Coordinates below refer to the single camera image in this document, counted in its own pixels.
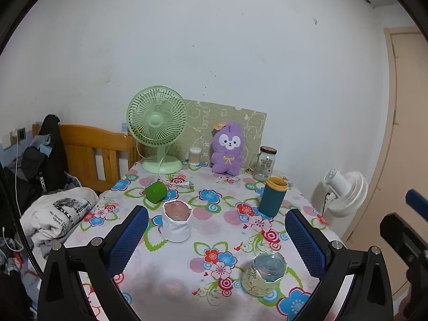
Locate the black jacket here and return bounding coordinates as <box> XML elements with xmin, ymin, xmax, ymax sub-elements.
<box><xmin>15</xmin><ymin>114</ymin><xmax>69</xmax><ymax>196</ymax></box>

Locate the beige door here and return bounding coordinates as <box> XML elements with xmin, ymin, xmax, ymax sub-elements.
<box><xmin>341</xmin><ymin>27</ymin><xmax>428</xmax><ymax>310</ymax></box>

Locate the glass jar with lid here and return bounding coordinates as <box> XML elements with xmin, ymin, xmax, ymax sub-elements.
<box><xmin>249</xmin><ymin>146</ymin><xmax>278</xmax><ymax>181</ymax></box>

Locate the green desk fan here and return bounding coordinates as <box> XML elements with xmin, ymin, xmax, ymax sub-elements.
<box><xmin>126</xmin><ymin>86</ymin><xmax>188</xmax><ymax>175</ymax></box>

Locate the wooden bed headboard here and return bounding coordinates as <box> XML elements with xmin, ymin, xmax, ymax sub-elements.
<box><xmin>32</xmin><ymin>123</ymin><xmax>145</xmax><ymax>193</ymax></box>

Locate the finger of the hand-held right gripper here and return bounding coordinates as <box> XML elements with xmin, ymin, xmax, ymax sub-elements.
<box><xmin>406</xmin><ymin>189</ymin><xmax>428</xmax><ymax>213</ymax></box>
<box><xmin>380</xmin><ymin>212</ymin><xmax>428</xmax><ymax>269</ymax></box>

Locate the purple plush toy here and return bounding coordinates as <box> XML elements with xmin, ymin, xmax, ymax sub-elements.
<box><xmin>210</xmin><ymin>122</ymin><xmax>247</xmax><ymax>175</ymax></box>

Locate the white printed cloth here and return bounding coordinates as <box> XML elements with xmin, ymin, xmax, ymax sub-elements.
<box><xmin>19</xmin><ymin>186</ymin><xmax>100</xmax><ymax>252</ymax></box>

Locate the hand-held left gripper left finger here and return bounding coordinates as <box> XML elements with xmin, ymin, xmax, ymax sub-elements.
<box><xmin>38</xmin><ymin>205</ymin><xmax>150</xmax><ymax>321</ymax></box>

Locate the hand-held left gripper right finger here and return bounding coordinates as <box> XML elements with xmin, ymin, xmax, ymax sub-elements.
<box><xmin>285</xmin><ymin>208</ymin><xmax>394</xmax><ymax>321</ymax></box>

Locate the white paper cup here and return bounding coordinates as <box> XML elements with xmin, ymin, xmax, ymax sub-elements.
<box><xmin>162</xmin><ymin>200</ymin><xmax>193</xmax><ymax>243</ymax></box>

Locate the white fan power cable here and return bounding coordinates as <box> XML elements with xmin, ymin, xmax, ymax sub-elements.
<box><xmin>135</xmin><ymin>139</ymin><xmax>196</xmax><ymax>190</ymax></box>

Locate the blue denim garment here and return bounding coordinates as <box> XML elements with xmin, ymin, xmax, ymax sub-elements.
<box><xmin>28</xmin><ymin>133</ymin><xmax>55</xmax><ymax>157</ymax></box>

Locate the clear glass cup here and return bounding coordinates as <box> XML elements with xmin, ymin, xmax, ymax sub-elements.
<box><xmin>242</xmin><ymin>251</ymin><xmax>288</xmax><ymax>297</ymax></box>

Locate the teal cup with yellow rim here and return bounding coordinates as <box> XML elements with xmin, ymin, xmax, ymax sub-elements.
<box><xmin>258</xmin><ymin>177</ymin><xmax>289</xmax><ymax>217</ymax></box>

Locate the patterned green board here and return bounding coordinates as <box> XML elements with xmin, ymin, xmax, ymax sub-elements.
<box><xmin>174</xmin><ymin>99</ymin><xmax>268</xmax><ymax>172</ymax></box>

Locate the black cable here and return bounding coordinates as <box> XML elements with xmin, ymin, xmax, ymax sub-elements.
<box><xmin>0</xmin><ymin>165</ymin><xmax>45</xmax><ymax>279</ymax></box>

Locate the white floor fan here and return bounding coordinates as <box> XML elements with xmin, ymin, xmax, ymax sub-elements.
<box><xmin>322</xmin><ymin>170</ymin><xmax>369</xmax><ymax>222</ymax></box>

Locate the floral tablecloth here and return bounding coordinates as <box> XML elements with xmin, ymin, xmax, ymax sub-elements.
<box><xmin>62</xmin><ymin>160</ymin><xmax>345</xmax><ymax>321</ymax></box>

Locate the green plastic cup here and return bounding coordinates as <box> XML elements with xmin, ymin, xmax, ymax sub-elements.
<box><xmin>144</xmin><ymin>181</ymin><xmax>167</xmax><ymax>204</ymax></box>

